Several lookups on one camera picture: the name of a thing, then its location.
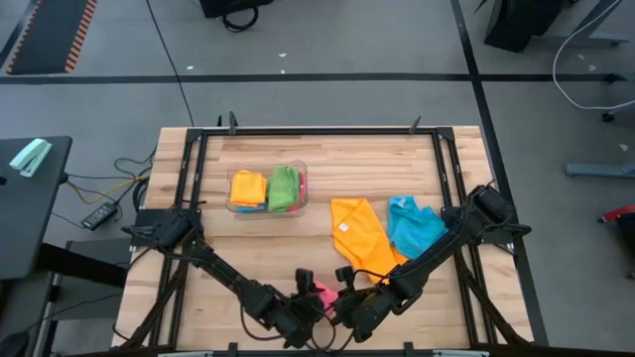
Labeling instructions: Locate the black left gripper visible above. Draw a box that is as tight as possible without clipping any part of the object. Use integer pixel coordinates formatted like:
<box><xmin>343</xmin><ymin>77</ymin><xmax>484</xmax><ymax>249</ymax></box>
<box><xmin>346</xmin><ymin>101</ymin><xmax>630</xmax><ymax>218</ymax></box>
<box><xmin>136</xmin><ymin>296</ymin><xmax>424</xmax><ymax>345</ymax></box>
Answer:
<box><xmin>270</xmin><ymin>267</ymin><xmax>330</xmax><ymax>350</ymax></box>

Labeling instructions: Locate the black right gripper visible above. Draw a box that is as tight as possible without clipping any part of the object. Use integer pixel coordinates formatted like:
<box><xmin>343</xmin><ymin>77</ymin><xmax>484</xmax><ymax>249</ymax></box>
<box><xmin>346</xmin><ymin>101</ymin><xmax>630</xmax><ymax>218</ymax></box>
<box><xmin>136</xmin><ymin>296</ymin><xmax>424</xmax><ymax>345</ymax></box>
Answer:
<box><xmin>327</xmin><ymin>265</ymin><xmax>399</xmax><ymax>344</ymax></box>

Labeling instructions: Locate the pink microfiber towel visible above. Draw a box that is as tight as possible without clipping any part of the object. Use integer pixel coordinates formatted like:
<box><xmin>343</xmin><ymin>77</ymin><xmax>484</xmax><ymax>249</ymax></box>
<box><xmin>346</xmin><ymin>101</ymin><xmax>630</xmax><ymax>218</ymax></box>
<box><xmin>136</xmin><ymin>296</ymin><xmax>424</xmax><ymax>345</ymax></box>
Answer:
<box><xmin>315</xmin><ymin>281</ymin><xmax>341</xmax><ymax>318</ymax></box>
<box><xmin>290</xmin><ymin>172</ymin><xmax>309</xmax><ymax>214</ymax></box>

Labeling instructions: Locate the green microfiber towel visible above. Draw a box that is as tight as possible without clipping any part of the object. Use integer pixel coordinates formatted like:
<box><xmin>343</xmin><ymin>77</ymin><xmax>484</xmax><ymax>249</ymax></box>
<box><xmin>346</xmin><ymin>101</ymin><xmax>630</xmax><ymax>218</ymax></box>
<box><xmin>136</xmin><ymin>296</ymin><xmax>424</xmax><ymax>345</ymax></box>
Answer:
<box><xmin>266</xmin><ymin>165</ymin><xmax>302</xmax><ymax>214</ymax></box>

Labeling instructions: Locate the orange microfiber towel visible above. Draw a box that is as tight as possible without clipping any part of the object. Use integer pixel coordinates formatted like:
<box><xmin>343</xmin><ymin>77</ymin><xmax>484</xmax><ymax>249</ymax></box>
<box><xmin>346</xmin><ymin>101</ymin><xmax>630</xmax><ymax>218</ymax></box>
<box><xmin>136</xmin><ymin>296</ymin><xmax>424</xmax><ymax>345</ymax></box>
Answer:
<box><xmin>329</xmin><ymin>196</ymin><xmax>409</xmax><ymax>286</ymax></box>
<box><xmin>229</xmin><ymin>169</ymin><xmax>269</xmax><ymax>208</ymax></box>

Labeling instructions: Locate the clear plastic bin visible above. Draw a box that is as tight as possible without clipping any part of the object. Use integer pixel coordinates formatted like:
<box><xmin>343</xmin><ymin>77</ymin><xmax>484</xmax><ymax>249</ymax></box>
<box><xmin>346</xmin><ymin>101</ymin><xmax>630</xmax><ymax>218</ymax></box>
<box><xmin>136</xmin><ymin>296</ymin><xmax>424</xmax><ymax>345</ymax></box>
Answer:
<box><xmin>225</xmin><ymin>159</ymin><xmax>310</xmax><ymax>220</ymax></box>

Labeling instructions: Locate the black power adapter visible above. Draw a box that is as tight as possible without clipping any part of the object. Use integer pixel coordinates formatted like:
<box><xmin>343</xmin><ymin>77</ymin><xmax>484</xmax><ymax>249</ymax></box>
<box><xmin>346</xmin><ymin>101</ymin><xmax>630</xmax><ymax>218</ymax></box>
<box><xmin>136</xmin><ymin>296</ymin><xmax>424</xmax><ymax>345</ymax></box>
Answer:
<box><xmin>80</xmin><ymin>201</ymin><xmax>119</xmax><ymax>231</ymax></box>

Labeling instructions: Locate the black metal crossbar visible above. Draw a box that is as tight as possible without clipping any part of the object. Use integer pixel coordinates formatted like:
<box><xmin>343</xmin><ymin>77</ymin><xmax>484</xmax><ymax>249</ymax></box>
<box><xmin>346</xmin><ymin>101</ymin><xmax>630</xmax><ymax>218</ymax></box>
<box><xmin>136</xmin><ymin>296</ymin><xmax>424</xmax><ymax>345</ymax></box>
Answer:
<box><xmin>38</xmin><ymin>241</ymin><xmax>129</xmax><ymax>289</ymax></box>

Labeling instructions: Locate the grey desk leg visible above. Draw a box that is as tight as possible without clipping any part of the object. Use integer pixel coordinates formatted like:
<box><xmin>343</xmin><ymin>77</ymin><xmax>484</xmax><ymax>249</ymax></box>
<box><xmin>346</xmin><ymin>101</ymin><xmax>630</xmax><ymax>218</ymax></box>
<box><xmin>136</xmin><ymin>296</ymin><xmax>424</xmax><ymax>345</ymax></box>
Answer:
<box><xmin>543</xmin><ymin>0</ymin><xmax>634</xmax><ymax>49</ymax></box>
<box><xmin>565</xmin><ymin>162</ymin><xmax>635</xmax><ymax>179</ymax></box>

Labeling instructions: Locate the red cart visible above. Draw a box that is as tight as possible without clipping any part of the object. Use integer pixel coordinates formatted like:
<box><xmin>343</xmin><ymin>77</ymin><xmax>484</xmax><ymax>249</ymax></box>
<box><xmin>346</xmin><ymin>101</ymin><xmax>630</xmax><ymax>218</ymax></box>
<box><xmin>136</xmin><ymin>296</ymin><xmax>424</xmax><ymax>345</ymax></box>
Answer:
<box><xmin>597</xmin><ymin>202</ymin><xmax>635</xmax><ymax>279</ymax></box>

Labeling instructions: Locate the black side table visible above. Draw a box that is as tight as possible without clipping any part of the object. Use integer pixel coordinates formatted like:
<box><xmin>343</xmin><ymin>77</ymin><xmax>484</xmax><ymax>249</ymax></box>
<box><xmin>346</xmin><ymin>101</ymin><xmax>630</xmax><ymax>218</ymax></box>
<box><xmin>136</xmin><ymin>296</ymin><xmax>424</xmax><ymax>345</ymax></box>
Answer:
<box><xmin>0</xmin><ymin>136</ymin><xmax>74</xmax><ymax>282</ymax></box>

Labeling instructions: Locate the black equipment box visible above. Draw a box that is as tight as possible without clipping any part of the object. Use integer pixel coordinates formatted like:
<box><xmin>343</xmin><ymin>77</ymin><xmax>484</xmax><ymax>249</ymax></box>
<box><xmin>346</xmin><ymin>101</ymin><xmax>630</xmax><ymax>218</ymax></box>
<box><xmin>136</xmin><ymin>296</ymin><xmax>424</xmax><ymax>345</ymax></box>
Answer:
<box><xmin>199</xmin><ymin>0</ymin><xmax>275</xmax><ymax>20</ymax></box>

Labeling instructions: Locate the mint green stapler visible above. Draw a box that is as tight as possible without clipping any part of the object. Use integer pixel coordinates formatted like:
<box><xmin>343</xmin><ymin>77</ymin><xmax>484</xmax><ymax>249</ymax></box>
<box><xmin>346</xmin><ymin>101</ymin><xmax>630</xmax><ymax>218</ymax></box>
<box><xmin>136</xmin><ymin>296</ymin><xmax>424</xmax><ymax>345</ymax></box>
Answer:
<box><xmin>8</xmin><ymin>138</ymin><xmax>54</xmax><ymax>179</ymax></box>

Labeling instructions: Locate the black cabinet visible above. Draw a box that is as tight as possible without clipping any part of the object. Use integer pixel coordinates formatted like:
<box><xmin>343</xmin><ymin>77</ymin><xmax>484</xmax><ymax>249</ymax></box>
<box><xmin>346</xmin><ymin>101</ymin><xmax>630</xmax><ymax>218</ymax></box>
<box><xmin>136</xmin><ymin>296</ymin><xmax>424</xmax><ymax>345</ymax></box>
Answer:
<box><xmin>483</xmin><ymin>0</ymin><xmax>567</xmax><ymax>55</ymax></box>

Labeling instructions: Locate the black orange-striped floor mat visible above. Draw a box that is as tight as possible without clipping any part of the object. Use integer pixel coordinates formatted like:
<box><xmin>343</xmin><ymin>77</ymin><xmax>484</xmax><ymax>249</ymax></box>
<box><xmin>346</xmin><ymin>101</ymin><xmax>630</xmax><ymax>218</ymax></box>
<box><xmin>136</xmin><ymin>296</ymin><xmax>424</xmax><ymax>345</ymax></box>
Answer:
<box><xmin>0</xmin><ymin>0</ymin><xmax>99</xmax><ymax>76</ymax></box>

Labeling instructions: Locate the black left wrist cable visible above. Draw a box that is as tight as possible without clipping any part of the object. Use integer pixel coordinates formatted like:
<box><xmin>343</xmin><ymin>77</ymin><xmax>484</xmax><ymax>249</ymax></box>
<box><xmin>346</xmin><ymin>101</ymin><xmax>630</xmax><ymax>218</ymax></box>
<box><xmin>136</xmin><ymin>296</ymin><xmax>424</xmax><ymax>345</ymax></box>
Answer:
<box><xmin>239</xmin><ymin>301</ymin><xmax>287</xmax><ymax>343</ymax></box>

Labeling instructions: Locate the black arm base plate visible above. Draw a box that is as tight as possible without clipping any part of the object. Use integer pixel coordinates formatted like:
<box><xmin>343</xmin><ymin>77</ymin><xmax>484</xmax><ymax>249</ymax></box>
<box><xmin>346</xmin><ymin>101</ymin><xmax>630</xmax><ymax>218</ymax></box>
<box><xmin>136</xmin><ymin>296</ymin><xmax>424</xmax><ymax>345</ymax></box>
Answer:
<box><xmin>443</xmin><ymin>205</ymin><xmax>532</xmax><ymax>245</ymax></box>
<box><xmin>121</xmin><ymin>206</ymin><xmax>202</xmax><ymax>248</ymax></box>

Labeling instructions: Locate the orange wire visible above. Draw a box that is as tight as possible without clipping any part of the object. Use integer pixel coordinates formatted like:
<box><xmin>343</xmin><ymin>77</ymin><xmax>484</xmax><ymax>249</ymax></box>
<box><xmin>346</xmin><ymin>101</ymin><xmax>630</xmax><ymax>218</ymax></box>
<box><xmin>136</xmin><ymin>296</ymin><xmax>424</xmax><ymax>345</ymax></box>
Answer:
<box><xmin>65</xmin><ymin>171</ymin><xmax>150</xmax><ymax>205</ymax></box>

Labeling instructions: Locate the thin black floor cable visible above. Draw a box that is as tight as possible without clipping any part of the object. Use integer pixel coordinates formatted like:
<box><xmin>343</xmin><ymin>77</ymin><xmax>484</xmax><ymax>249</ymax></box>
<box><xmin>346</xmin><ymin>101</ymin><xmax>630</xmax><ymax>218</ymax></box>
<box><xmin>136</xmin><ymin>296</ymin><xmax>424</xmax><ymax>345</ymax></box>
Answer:
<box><xmin>145</xmin><ymin>0</ymin><xmax>195</xmax><ymax>128</ymax></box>

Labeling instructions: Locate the coiled black cable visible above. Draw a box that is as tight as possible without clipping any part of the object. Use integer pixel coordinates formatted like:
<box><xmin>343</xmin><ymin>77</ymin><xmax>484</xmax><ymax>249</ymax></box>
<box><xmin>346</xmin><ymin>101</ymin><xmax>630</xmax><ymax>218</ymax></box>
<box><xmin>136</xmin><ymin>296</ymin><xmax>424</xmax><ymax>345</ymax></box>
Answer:
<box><xmin>221</xmin><ymin>4</ymin><xmax>260</xmax><ymax>34</ymax></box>

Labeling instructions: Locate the white floor cable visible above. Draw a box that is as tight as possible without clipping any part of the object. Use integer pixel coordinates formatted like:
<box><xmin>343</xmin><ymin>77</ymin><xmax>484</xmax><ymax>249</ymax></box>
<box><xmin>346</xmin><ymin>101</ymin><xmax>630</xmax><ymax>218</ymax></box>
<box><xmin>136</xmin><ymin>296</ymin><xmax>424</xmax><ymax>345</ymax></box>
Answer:
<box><xmin>551</xmin><ymin>0</ymin><xmax>635</xmax><ymax>113</ymax></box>

